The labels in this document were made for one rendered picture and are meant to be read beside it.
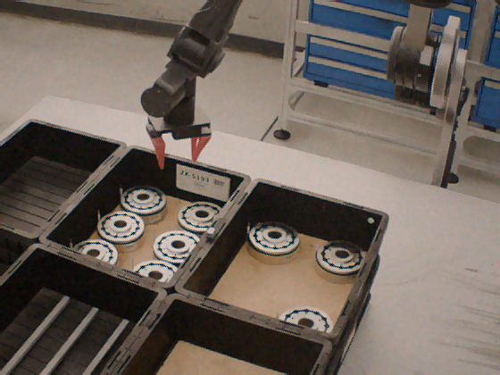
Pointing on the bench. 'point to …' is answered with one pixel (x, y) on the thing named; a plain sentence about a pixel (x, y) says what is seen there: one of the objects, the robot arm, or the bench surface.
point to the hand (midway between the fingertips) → (177, 161)
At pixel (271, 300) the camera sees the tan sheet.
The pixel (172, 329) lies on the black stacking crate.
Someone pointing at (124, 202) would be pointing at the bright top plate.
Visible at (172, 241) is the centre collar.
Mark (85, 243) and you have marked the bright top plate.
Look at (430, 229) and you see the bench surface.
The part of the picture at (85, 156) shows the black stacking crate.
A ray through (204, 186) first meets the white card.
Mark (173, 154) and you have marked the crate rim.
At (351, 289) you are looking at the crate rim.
